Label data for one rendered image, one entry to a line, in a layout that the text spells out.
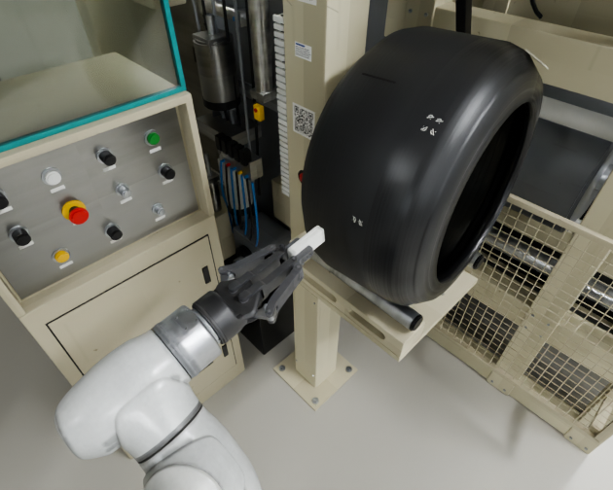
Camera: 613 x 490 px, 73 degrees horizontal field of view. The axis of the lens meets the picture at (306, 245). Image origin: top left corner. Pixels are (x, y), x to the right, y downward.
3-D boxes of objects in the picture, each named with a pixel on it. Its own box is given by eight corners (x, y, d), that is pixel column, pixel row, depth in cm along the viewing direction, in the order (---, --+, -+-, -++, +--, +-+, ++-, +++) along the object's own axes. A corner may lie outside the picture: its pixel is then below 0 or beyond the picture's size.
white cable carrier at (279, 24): (281, 192, 123) (271, 14, 90) (294, 185, 126) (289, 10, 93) (291, 198, 121) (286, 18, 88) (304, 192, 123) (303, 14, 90)
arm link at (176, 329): (142, 316, 56) (179, 290, 59) (166, 347, 63) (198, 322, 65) (178, 360, 51) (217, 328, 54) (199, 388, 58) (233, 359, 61)
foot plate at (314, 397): (272, 368, 186) (272, 367, 184) (315, 333, 199) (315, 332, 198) (315, 411, 172) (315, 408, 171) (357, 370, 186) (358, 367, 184)
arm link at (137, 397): (148, 326, 62) (202, 394, 62) (48, 401, 56) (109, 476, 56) (146, 322, 52) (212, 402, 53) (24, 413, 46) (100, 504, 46)
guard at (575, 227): (378, 290, 180) (404, 148, 132) (380, 288, 181) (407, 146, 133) (596, 444, 134) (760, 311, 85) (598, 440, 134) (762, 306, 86)
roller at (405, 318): (313, 238, 112) (319, 244, 115) (303, 251, 111) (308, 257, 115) (422, 313, 93) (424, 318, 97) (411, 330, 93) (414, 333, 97)
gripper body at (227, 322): (215, 332, 55) (269, 288, 58) (181, 295, 59) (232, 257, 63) (229, 357, 60) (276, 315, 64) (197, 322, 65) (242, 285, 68)
